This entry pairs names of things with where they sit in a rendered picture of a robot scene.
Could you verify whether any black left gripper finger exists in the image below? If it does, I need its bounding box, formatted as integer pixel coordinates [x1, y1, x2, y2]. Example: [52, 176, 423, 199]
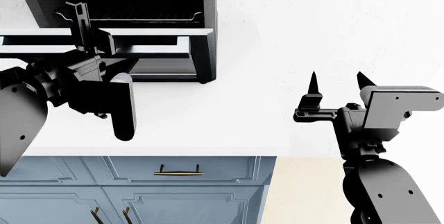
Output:
[65, 1, 94, 53]
[96, 28, 117, 56]

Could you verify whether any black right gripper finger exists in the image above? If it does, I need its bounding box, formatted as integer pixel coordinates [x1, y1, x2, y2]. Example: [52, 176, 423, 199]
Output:
[298, 70, 324, 112]
[356, 70, 376, 93]

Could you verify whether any black glass toaster oven door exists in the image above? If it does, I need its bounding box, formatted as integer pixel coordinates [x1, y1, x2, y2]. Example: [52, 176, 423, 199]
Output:
[0, 27, 214, 60]

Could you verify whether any black toaster oven body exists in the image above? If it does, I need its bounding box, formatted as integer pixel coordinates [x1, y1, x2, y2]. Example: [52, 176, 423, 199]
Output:
[12, 0, 218, 85]

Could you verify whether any blue cabinet door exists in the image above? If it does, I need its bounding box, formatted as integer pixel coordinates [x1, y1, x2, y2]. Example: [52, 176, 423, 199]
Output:
[0, 185, 116, 224]
[101, 185, 268, 224]

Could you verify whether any blue kitchen cabinet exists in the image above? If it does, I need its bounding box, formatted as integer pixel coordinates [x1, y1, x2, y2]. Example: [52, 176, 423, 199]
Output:
[0, 155, 278, 224]

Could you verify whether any blue drawer front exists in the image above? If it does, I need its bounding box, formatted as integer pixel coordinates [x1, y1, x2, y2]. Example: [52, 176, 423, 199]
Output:
[103, 155, 262, 184]

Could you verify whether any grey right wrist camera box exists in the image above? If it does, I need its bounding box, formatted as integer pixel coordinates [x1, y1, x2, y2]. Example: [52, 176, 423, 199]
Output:
[359, 85, 444, 142]

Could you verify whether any wire oven rack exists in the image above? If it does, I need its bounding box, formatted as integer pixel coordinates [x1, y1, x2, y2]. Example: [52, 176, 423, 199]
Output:
[53, 10, 203, 24]

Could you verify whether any long brass drawer handle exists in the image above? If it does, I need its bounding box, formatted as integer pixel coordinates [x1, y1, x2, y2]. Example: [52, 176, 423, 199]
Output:
[153, 164, 205, 177]

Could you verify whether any brass cabinet door handle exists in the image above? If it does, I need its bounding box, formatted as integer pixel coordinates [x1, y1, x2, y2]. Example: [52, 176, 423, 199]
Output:
[89, 206, 102, 224]
[121, 206, 133, 224]

